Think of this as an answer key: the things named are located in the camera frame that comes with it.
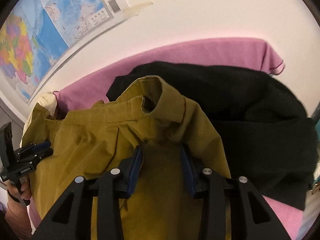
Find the person's left hand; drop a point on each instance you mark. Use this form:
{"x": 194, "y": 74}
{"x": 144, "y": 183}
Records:
{"x": 24, "y": 192}

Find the teal perforated storage rack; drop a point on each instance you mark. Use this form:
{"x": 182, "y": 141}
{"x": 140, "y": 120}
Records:
{"x": 315, "y": 117}

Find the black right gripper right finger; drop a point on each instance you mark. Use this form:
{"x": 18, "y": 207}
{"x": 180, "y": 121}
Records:
{"x": 251, "y": 216}

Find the olive brown jacket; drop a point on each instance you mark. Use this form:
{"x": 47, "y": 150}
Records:
{"x": 151, "y": 114}

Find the colourful wall map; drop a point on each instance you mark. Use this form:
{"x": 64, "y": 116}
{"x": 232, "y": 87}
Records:
{"x": 37, "y": 33}

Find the black garment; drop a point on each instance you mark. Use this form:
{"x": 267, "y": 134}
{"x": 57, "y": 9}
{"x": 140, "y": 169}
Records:
{"x": 266, "y": 132}

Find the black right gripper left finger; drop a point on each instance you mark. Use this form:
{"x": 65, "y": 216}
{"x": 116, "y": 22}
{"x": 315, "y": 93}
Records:
{"x": 71, "y": 215}

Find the pink bed sheet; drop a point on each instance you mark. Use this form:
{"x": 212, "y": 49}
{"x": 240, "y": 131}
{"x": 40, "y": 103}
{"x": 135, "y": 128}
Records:
{"x": 251, "y": 53}

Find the cream pillow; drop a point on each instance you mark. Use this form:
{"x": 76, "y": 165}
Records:
{"x": 47, "y": 102}

